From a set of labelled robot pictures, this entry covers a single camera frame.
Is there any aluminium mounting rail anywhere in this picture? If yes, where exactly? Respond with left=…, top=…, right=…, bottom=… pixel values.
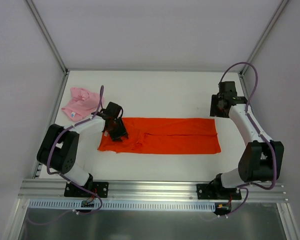
left=18, top=178, right=289, bottom=203

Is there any pink t shirt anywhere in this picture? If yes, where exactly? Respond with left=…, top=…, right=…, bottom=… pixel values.
left=61, top=87, right=104, bottom=123

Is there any white slotted cable duct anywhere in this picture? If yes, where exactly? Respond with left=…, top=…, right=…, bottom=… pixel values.
left=28, top=199, right=216, bottom=213

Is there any right aluminium frame post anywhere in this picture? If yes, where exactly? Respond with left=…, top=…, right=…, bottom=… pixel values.
left=239, top=0, right=291, bottom=76

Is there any left aluminium frame post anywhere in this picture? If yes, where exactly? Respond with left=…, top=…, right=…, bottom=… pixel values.
left=24, top=0, right=69, bottom=75

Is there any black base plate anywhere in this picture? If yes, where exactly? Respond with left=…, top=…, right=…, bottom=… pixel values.
left=196, top=183, right=242, bottom=200
left=63, top=181, right=109, bottom=198

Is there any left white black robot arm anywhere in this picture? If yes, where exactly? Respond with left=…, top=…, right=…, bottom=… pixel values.
left=36, top=102, right=128, bottom=198

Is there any orange t shirt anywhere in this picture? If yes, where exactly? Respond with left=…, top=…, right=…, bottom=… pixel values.
left=98, top=117, right=221, bottom=155

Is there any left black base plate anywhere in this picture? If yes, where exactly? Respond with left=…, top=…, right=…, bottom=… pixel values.
left=63, top=181, right=109, bottom=198

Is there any aluminium frame post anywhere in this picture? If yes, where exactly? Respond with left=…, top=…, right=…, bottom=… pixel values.
left=24, top=0, right=69, bottom=75
left=239, top=0, right=291, bottom=76

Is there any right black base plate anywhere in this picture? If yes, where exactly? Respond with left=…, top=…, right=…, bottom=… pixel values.
left=196, top=183, right=242, bottom=200

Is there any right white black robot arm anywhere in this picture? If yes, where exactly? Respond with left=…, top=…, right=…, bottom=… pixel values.
left=210, top=81, right=284, bottom=199

